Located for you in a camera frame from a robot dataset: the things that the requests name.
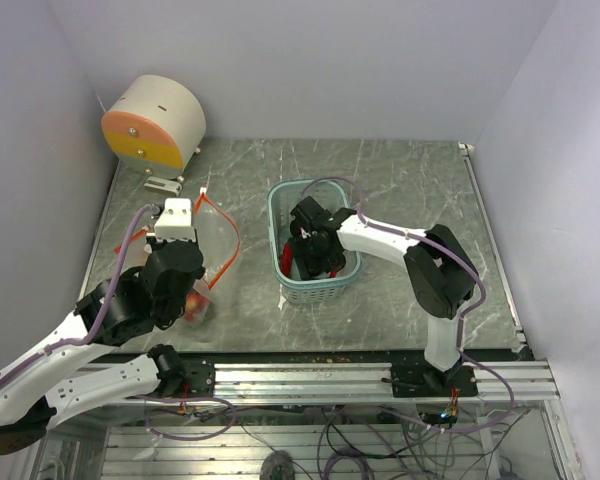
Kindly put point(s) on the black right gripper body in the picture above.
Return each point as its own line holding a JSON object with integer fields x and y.
{"x": 315, "y": 257}

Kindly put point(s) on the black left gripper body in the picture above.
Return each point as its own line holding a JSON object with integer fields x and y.
{"x": 177, "y": 308}

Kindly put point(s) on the clear zip bag orange zipper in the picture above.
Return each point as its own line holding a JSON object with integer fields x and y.
{"x": 203, "y": 287}

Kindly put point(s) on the light blue plastic basket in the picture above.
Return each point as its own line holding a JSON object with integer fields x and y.
{"x": 282, "y": 198}

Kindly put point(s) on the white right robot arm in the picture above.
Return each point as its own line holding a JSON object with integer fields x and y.
{"x": 441, "y": 275}

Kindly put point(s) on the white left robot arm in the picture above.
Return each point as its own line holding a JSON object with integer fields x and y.
{"x": 40, "y": 390}

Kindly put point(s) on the cream round drawer cabinet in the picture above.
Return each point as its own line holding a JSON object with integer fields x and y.
{"x": 155, "y": 127}

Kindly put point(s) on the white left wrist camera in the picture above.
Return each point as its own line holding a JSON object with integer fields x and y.
{"x": 176, "y": 222}

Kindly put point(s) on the small white metal bracket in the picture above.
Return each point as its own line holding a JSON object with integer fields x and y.
{"x": 163, "y": 186}

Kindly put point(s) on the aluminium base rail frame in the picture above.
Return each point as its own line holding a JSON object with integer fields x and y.
{"x": 338, "y": 416}

